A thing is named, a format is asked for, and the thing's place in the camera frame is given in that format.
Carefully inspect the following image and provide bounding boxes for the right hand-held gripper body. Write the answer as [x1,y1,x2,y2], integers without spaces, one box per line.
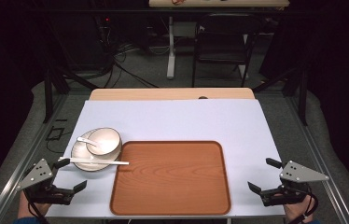
[260,160,330,207]

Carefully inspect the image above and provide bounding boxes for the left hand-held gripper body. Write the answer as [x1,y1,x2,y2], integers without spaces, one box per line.
[15,158,75,206]

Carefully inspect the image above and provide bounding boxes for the white plate dark rim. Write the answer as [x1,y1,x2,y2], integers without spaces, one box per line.
[70,127,123,173]

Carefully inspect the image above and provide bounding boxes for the white ceramic spoon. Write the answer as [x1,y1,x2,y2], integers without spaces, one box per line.
[77,136,103,148]

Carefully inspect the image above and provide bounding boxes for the white bowl dark rim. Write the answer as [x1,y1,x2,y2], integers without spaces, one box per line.
[86,127,122,157]

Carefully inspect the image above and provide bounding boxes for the brown wooden tray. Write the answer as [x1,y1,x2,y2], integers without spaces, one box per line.
[109,140,232,217]

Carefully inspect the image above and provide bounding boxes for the person's left hand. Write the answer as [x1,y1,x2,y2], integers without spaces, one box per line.
[18,191,52,219]

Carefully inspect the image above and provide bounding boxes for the person's right hand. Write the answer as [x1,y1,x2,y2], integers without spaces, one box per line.
[284,200,316,224]

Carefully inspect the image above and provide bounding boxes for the black metal stand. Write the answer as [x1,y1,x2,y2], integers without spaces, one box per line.
[42,64,99,124]
[251,66,309,127]

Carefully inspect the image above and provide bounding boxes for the white table mat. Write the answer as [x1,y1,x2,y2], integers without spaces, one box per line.
[45,98,286,218]

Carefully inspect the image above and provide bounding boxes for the light wooden table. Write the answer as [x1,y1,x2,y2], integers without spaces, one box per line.
[88,87,256,101]

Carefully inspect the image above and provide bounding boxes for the black folding chair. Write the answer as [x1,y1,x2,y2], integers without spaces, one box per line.
[191,12,262,88]

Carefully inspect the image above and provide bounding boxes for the white desk leg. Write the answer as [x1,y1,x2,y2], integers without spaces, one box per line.
[166,16,176,80]

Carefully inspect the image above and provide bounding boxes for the dark equipment with red light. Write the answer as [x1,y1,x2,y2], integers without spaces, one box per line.
[96,15,115,34]

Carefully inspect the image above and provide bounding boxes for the aluminium rail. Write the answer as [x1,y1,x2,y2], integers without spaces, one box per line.
[284,92,349,224]
[0,92,68,224]

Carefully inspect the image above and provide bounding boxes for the small black floor frame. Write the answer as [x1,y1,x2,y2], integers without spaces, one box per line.
[45,125,64,142]

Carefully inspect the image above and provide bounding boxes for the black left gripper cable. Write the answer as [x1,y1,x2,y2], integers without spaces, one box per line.
[22,183,45,224]

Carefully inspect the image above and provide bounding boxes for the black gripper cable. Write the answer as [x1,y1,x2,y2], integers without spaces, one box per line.
[22,183,45,224]
[287,186,319,224]

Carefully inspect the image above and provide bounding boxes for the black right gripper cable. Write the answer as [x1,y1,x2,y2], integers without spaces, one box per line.
[287,186,319,224]

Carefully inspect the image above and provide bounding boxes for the black floor cables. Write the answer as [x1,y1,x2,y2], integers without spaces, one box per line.
[101,40,160,90]

